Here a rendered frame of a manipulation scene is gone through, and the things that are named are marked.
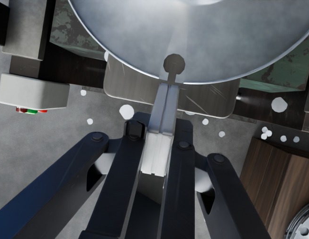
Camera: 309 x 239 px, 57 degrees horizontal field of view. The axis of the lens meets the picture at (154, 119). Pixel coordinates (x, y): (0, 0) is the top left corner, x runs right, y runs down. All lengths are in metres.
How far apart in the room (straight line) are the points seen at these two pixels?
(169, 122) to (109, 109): 0.95
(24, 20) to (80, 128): 0.69
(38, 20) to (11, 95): 0.13
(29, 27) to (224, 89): 0.32
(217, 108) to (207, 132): 0.79
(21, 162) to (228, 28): 1.06
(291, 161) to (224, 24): 0.55
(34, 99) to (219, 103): 0.31
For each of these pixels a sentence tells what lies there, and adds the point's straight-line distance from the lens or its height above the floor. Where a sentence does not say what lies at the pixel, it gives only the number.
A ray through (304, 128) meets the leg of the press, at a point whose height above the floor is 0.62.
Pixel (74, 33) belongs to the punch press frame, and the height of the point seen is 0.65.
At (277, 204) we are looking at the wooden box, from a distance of 0.83.
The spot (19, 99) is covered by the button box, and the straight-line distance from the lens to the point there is 0.52.
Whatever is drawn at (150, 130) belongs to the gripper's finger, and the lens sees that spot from 0.15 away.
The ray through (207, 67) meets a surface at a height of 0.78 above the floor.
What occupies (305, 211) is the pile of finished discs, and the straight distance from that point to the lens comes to 0.83.
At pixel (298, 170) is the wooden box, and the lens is 0.82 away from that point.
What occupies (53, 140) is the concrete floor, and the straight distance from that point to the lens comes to 1.18.
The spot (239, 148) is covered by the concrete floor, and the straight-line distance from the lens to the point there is 1.13.
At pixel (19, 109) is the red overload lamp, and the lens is 0.53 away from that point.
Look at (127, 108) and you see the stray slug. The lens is 0.44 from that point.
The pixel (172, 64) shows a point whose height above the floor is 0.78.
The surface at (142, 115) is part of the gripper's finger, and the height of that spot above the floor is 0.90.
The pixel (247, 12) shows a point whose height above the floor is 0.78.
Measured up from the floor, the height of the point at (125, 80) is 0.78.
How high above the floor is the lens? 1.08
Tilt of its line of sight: 85 degrees down
